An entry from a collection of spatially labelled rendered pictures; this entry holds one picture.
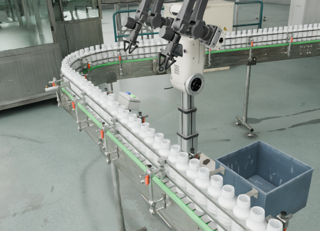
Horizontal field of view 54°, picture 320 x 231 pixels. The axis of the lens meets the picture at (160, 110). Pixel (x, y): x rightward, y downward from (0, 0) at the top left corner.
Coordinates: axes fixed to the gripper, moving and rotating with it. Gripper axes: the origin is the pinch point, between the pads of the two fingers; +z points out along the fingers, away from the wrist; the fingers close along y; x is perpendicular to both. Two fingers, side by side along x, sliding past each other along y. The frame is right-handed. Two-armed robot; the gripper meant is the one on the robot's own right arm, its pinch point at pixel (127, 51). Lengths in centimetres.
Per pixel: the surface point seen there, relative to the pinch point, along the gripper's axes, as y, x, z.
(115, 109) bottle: 53, -28, 28
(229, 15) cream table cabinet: -206, 298, -114
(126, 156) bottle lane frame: 72, -24, 45
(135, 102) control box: 41.3, -8.5, 23.8
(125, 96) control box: 35.5, -13.0, 23.7
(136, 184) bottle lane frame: 81, -20, 54
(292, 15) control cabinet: -216, 486, -187
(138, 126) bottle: 77, -29, 27
